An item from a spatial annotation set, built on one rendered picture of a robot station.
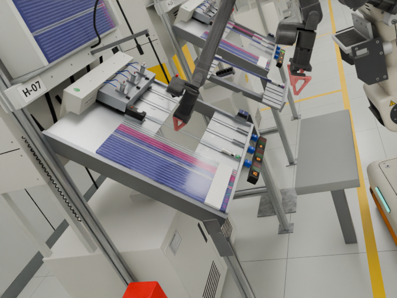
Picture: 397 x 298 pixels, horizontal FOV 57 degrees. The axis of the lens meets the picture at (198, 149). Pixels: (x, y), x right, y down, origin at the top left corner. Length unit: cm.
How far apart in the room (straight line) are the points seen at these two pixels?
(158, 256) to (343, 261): 95
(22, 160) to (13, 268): 166
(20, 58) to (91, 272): 96
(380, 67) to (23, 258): 267
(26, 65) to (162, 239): 82
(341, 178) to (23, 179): 124
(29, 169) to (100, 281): 63
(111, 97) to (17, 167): 45
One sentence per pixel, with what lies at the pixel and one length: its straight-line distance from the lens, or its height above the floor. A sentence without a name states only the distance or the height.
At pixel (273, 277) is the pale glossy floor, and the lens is 204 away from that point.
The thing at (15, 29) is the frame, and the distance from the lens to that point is 140.
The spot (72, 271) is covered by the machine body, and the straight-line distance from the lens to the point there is 186.
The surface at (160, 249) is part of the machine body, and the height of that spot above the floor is 61.
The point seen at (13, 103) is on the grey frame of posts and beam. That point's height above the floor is 134.
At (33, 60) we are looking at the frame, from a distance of 140.
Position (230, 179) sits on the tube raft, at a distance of 144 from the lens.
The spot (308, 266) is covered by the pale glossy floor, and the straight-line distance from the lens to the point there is 204.
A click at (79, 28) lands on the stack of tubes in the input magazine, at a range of 162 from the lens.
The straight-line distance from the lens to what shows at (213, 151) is 156.
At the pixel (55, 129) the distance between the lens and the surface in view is 143.
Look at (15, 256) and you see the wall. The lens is 309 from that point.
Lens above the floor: 148
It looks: 24 degrees down
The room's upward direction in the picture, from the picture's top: 24 degrees counter-clockwise
